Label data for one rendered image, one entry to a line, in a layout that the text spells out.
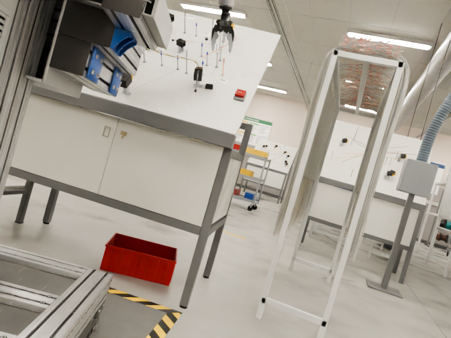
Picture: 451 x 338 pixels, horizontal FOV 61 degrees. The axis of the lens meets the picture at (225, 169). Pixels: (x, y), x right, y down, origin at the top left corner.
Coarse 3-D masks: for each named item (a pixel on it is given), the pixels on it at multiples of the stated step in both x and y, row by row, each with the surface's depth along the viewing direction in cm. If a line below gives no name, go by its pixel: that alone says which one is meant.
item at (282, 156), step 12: (264, 144) 1130; (276, 144) 1128; (276, 156) 1096; (288, 156) 1085; (252, 168) 1078; (264, 168) 1066; (276, 168) 1066; (288, 168) 1064; (252, 180) 1076; (276, 180) 1057
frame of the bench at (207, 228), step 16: (224, 160) 184; (240, 160) 228; (16, 176) 199; (32, 176) 198; (224, 176) 184; (80, 192) 194; (48, 208) 257; (128, 208) 190; (208, 208) 184; (176, 224) 186; (192, 224) 186; (208, 224) 184; (224, 224) 241; (208, 256) 241; (192, 272) 185; (208, 272) 240; (192, 288) 185
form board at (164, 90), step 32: (192, 32) 240; (256, 32) 247; (160, 64) 214; (192, 64) 216; (224, 64) 219; (256, 64) 222; (96, 96) 191; (128, 96) 193; (160, 96) 195; (192, 96) 197; (224, 96) 199; (224, 128) 182
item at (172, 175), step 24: (120, 120) 192; (120, 144) 192; (144, 144) 190; (168, 144) 188; (192, 144) 186; (120, 168) 191; (144, 168) 189; (168, 168) 188; (192, 168) 186; (216, 168) 184; (120, 192) 191; (144, 192) 189; (168, 192) 187; (192, 192) 186; (168, 216) 187; (192, 216) 185
